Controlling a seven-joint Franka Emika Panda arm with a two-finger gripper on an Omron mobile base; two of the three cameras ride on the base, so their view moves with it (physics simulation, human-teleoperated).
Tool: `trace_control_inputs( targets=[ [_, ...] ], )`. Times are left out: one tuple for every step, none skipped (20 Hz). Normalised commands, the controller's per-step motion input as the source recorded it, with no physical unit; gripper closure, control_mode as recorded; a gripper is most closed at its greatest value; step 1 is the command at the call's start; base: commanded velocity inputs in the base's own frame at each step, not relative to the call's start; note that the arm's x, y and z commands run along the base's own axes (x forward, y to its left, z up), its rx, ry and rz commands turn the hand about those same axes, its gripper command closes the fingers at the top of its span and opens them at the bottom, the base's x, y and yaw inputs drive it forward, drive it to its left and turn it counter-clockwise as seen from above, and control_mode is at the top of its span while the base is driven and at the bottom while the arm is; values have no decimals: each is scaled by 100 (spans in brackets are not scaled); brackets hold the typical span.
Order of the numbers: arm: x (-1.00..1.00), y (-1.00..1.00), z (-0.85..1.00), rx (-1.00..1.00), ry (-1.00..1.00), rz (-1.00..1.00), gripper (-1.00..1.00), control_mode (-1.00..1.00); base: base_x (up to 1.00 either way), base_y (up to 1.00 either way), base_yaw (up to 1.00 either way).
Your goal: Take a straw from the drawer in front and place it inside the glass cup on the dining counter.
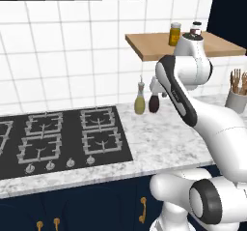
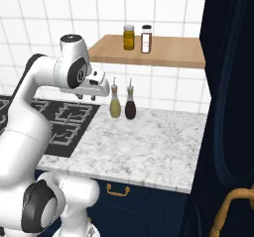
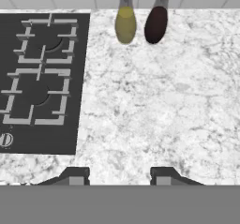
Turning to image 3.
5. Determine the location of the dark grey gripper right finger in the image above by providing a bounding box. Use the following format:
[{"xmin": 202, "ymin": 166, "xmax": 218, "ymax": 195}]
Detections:
[{"xmin": 150, "ymin": 166, "xmax": 205, "ymax": 187}]

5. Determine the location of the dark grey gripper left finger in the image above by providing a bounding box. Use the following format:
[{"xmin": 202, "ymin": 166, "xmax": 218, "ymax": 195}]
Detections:
[{"xmin": 37, "ymin": 166, "xmax": 91, "ymax": 187}]

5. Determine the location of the dark brown glass bottle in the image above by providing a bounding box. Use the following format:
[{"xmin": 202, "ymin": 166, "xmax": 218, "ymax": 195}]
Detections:
[{"xmin": 143, "ymin": 0, "xmax": 173, "ymax": 45}]

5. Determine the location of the yellow oil glass bottle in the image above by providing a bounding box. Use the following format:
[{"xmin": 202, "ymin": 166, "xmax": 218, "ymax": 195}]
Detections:
[{"xmin": 114, "ymin": 0, "xmax": 138, "ymax": 45}]

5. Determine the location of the black gas hob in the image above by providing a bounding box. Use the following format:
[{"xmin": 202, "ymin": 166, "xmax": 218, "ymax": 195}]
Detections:
[{"xmin": 0, "ymin": 12, "xmax": 91, "ymax": 156}]

